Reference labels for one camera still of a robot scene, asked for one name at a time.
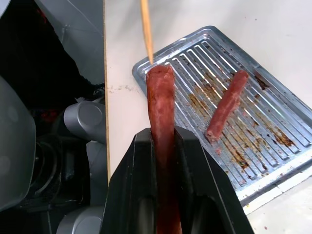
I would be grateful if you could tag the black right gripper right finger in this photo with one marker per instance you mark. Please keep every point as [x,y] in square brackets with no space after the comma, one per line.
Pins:
[209,195]

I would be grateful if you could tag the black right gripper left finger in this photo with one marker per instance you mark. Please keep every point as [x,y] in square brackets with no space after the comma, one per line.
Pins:
[129,185]

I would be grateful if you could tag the long red sausage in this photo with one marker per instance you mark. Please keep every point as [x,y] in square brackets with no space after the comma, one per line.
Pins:
[161,126]

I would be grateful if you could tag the wooden skewer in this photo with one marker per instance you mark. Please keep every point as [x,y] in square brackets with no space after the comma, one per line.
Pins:
[147,29]

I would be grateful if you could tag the ribbed metal baking tray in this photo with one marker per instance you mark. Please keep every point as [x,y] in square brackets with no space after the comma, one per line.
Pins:
[243,117]

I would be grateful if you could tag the short red sausage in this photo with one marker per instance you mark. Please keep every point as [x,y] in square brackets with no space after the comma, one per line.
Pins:
[227,107]

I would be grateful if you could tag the silver robot body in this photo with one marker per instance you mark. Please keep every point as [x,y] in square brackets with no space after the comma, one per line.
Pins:
[48,136]

